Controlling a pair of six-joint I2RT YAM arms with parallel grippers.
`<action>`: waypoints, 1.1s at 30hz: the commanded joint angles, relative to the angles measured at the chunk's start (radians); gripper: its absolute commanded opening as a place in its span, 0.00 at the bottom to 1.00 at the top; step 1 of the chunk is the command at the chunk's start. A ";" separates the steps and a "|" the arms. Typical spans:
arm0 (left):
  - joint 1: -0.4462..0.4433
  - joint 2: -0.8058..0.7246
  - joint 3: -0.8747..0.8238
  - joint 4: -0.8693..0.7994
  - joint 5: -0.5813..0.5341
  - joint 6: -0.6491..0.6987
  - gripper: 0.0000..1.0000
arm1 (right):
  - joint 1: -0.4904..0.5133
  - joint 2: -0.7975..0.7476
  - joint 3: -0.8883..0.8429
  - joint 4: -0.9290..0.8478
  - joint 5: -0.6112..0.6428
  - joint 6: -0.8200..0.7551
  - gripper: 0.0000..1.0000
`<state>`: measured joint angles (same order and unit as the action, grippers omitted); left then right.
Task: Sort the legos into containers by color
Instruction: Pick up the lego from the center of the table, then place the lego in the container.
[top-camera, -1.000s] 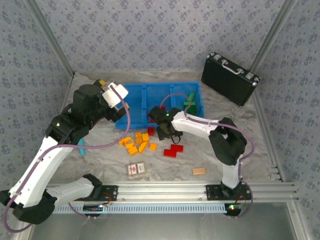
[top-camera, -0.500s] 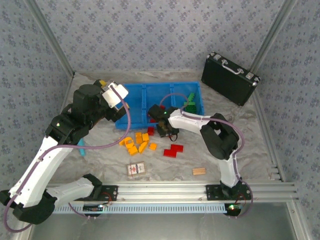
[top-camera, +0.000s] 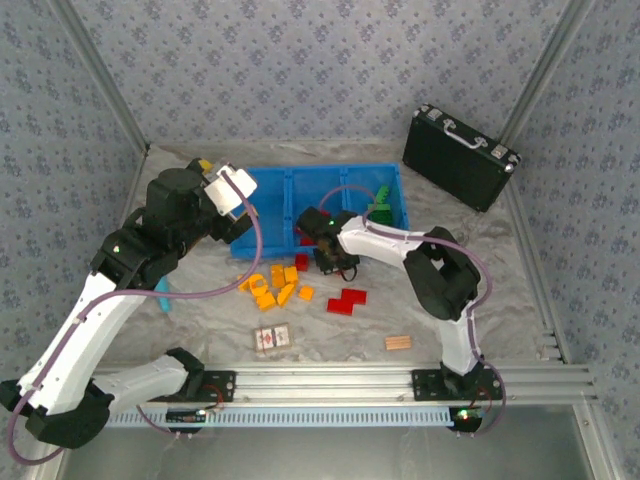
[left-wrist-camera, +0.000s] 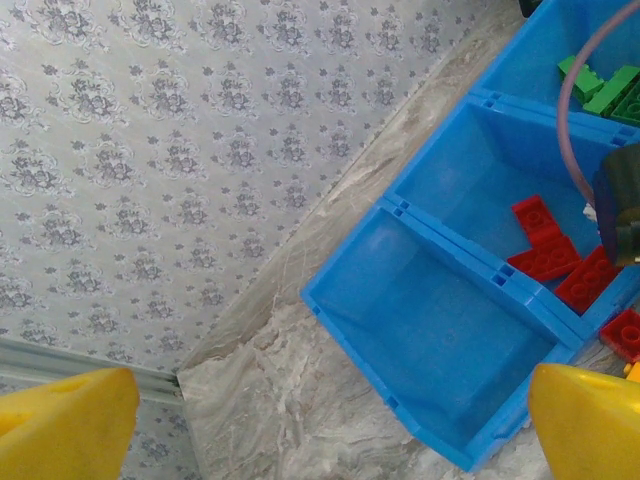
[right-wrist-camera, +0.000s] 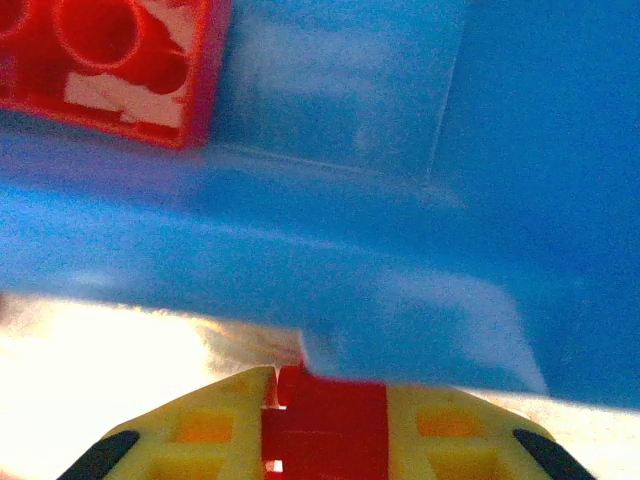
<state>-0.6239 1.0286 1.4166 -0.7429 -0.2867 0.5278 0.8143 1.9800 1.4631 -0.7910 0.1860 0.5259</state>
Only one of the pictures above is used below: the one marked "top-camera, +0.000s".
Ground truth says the blue three-compartment plastic bin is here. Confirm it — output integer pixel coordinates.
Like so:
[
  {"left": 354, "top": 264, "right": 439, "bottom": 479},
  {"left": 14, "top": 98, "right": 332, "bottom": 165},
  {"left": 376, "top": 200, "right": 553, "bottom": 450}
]
[{"left": 229, "top": 162, "right": 411, "bottom": 262}]

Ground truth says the teal pen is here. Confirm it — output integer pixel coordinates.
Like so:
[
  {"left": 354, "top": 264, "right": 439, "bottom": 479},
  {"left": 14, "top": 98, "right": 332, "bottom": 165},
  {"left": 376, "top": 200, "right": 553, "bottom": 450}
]
[{"left": 153, "top": 278, "right": 172, "bottom": 315}]

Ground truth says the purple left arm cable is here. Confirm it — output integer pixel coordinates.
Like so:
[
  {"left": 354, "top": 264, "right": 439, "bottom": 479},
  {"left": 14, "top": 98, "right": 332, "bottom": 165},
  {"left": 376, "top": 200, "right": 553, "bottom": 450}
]
[{"left": 7, "top": 169, "right": 265, "bottom": 466}]

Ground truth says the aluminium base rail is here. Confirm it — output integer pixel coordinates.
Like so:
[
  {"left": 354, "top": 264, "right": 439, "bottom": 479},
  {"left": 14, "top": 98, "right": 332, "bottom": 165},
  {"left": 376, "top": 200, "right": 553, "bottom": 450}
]
[{"left": 92, "top": 363, "right": 599, "bottom": 406}]

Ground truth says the aluminium frame post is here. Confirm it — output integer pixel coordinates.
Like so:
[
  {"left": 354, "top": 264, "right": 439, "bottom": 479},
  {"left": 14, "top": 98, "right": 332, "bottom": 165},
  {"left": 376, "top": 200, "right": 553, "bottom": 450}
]
[
  {"left": 49, "top": 0, "right": 151, "bottom": 151},
  {"left": 499, "top": 0, "right": 597, "bottom": 146}
]

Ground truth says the black case with metal handle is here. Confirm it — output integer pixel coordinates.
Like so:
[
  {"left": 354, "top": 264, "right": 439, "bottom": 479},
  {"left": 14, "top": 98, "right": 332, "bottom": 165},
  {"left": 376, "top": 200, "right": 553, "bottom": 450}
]
[{"left": 402, "top": 103, "right": 522, "bottom": 214}]

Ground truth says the light blue slotted cable duct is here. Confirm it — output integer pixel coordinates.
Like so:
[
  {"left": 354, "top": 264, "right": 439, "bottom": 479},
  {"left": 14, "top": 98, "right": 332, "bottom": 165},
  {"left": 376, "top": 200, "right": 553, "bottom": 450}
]
[{"left": 107, "top": 407, "right": 456, "bottom": 429}]

